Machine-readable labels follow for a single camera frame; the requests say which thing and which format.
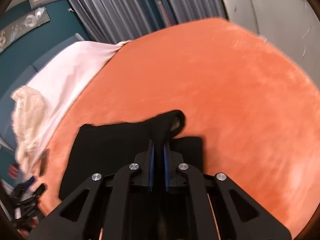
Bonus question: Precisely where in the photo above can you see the black pants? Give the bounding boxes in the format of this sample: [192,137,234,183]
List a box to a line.
[59,110,203,200]

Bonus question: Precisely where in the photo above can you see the orange plush bed blanket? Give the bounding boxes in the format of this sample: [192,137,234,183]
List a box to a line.
[40,18,319,237]

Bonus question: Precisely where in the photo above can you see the cream quilted comforter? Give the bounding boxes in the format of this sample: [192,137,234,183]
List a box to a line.
[11,86,48,173]

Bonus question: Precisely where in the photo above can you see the white bed sheet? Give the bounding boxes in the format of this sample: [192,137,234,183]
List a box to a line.
[25,41,128,173]

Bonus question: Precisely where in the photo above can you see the teal upholstered headboard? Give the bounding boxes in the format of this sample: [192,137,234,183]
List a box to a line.
[1,0,89,186]

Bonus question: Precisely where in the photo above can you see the grey blue curtains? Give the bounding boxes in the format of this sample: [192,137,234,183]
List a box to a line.
[69,0,228,44]

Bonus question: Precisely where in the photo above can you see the silver wall art panel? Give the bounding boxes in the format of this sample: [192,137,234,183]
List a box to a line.
[0,7,50,53]

